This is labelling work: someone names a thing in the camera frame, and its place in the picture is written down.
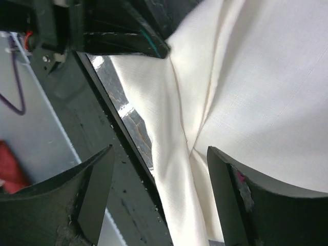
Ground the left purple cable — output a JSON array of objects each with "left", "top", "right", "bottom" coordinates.
[{"left": 0, "top": 33, "right": 26, "bottom": 116}]

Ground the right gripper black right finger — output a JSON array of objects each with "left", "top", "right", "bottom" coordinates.
[{"left": 207, "top": 147, "right": 327, "bottom": 245}]

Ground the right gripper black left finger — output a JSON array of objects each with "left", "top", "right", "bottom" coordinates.
[{"left": 1, "top": 146, "right": 114, "bottom": 245}]

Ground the white cloth napkin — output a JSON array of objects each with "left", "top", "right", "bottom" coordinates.
[{"left": 111, "top": 1, "right": 327, "bottom": 245}]

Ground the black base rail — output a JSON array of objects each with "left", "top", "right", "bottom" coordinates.
[{"left": 31, "top": 52, "right": 172, "bottom": 245}]

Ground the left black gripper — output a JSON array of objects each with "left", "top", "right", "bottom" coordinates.
[{"left": 1, "top": 1, "right": 170, "bottom": 74}]

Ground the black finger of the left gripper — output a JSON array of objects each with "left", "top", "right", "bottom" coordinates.
[{"left": 145, "top": 0, "right": 202, "bottom": 38}]

